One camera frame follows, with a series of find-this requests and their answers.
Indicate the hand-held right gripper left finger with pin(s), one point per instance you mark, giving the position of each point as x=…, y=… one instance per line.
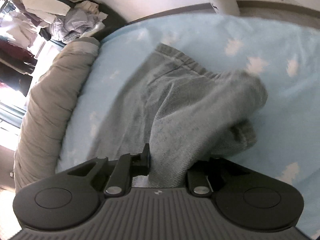
x=144, y=160

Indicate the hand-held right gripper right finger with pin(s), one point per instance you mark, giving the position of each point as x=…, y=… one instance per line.
x=197, y=177

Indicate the grey denim shorts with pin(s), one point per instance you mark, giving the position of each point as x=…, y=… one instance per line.
x=175, y=100

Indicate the pile of crumpled clothes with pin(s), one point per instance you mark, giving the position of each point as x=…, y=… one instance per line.
x=57, y=15

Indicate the grey quilted duvet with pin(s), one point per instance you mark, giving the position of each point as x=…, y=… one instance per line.
x=47, y=110

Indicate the light blue cloud-print bed sheet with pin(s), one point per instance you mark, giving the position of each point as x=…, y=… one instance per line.
x=275, y=85

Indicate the dark red hanging garment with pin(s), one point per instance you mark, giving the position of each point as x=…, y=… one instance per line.
x=12, y=52

